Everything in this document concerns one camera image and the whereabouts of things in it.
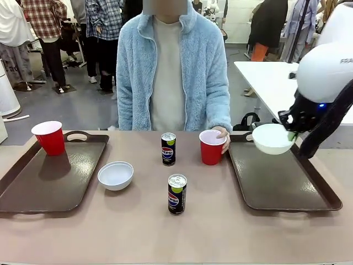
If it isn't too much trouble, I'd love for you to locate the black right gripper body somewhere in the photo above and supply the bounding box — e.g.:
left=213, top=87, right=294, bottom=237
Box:
left=289, top=92, right=329, bottom=134

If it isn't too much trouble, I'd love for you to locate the white bowl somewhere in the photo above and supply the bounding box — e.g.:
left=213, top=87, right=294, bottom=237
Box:
left=252, top=123, right=297, bottom=155
left=97, top=161, right=135, bottom=192

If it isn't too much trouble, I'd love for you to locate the red plastic cup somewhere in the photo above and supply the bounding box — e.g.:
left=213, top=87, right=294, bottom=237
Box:
left=31, top=120, right=66, bottom=157
left=199, top=129, right=227, bottom=166

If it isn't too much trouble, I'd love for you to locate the person's right forearm blue sleeve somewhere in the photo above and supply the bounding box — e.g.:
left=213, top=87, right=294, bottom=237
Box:
left=116, top=88, right=140, bottom=131

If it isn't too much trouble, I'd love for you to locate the person's left forearm blue sleeve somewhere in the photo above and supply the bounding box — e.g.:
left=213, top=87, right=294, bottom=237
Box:
left=202, top=88, right=233, bottom=132

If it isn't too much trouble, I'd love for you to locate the person's left hand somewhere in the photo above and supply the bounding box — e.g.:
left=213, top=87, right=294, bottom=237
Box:
left=211, top=126, right=231, bottom=155

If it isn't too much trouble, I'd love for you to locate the white background table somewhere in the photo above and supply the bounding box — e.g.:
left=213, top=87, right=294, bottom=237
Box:
left=233, top=61, right=353, bottom=126

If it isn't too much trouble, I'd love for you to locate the black bag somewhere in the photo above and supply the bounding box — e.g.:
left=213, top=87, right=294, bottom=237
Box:
left=233, top=112, right=261, bottom=131

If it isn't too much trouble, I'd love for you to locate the brown plastic tray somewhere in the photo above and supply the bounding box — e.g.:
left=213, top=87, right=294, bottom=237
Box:
left=227, top=131, right=343, bottom=212
left=0, top=130, right=110, bottom=214

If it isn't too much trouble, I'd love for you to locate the black stand pole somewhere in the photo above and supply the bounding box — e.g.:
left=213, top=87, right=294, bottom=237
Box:
left=286, top=0, right=310, bottom=63

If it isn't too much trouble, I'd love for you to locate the bystander in light striped shirt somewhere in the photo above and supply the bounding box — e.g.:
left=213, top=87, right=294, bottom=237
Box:
left=284, top=0, right=322, bottom=63

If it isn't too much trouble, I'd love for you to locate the bystander in black coat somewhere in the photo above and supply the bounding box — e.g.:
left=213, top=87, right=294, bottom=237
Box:
left=247, top=0, right=290, bottom=62

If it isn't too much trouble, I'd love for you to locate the black Pepsi can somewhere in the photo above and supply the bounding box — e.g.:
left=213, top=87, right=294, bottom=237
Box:
left=168, top=173, right=188, bottom=216
left=161, top=132, right=177, bottom=167

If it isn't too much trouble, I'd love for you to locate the person in blue fleece jacket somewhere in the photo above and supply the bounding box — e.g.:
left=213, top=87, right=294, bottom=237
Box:
left=116, top=0, right=233, bottom=132

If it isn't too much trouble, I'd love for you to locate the bystander in blue plaid shirt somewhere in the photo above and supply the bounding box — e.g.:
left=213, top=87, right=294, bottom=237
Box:
left=84, top=0, right=125, bottom=92

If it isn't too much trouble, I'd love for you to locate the bystander in red plaid shirt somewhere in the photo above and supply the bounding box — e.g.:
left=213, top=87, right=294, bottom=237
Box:
left=20, top=0, right=69, bottom=93

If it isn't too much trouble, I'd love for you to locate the white cylindrical appliance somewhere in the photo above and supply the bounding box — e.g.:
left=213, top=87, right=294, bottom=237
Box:
left=0, top=59, right=22, bottom=118

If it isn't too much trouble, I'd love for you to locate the bystander in white top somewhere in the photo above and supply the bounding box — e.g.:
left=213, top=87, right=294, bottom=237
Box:
left=0, top=0, right=35, bottom=89

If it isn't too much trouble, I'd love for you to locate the black cable sleeve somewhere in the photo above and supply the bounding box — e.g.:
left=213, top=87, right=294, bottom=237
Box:
left=299, top=79, right=353, bottom=160

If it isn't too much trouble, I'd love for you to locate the white background desk frame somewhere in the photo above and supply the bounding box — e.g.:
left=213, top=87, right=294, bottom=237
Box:
left=62, top=18, right=88, bottom=68

